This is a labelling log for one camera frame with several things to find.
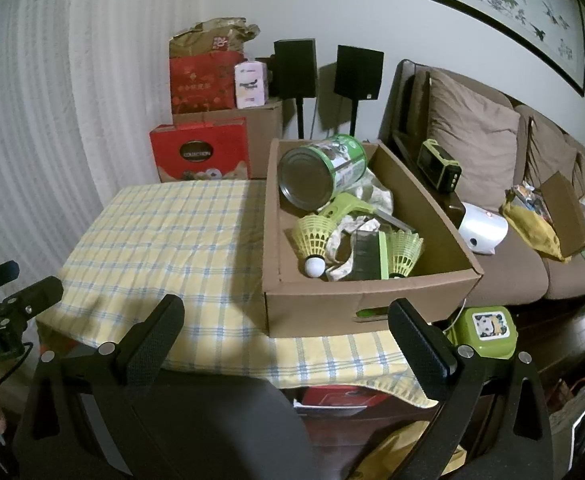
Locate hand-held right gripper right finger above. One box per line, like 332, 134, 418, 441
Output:
387, 297, 553, 480

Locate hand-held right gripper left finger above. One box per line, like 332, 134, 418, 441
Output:
13, 294, 186, 480

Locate yellow shuttlecock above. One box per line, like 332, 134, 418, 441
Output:
387, 230, 425, 278
297, 214, 333, 278

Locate green squeegee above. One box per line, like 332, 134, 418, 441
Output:
323, 192, 418, 233

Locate floral cloth bag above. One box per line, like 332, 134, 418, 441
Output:
325, 167, 398, 282

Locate green snack can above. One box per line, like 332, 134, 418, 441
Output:
277, 134, 368, 211

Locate green lunch box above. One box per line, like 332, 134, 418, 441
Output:
447, 306, 517, 359

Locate yellow checked tablecloth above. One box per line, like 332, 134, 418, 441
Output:
35, 180, 441, 408

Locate yellow plastic bag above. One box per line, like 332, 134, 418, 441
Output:
367, 422, 468, 478

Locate brown sofa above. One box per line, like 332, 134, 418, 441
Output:
377, 58, 585, 301

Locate white rounded device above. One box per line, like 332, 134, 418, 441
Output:
459, 202, 509, 256

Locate yellow cloth bag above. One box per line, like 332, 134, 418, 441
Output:
503, 192, 571, 261

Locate beige shopping bag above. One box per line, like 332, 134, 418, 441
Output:
547, 375, 585, 466

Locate white curtain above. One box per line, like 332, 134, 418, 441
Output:
0, 0, 183, 281

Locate green and black device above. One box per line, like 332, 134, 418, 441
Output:
417, 139, 462, 192

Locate red gift box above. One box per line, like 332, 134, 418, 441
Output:
150, 118, 250, 183

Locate small flat cardboard box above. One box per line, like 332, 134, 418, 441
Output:
540, 171, 585, 256

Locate large brown cushion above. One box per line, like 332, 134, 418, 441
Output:
427, 69, 521, 211

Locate closed brown cardboard box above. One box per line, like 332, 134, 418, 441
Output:
172, 100, 283, 179

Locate medium brown cushion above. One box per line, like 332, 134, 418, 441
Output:
525, 115, 581, 188

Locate red gift bag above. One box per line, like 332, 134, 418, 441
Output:
169, 51, 246, 115

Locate white and pink box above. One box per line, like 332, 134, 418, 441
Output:
235, 60, 268, 109

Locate black speaker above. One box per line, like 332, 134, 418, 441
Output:
274, 39, 318, 100
334, 45, 385, 98

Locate brown paper bag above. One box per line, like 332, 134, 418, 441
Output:
169, 19, 260, 58

